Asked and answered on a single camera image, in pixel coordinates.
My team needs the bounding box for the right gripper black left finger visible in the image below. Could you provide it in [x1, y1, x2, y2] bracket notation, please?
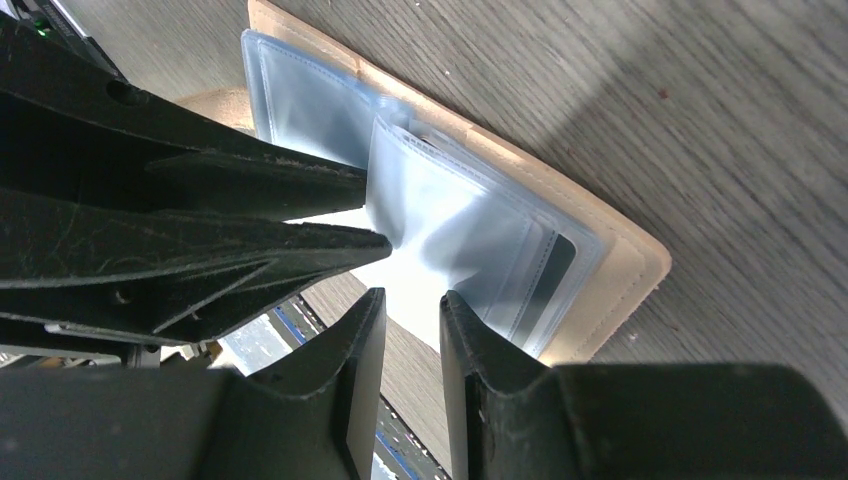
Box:
[1, 288, 386, 479]

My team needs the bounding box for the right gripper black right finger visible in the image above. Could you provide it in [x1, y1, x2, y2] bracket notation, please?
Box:
[440, 291, 847, 479]

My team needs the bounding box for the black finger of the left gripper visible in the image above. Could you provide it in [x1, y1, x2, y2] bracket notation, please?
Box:
[1, 16, 366, 220]
[1, 190, 390, 345]

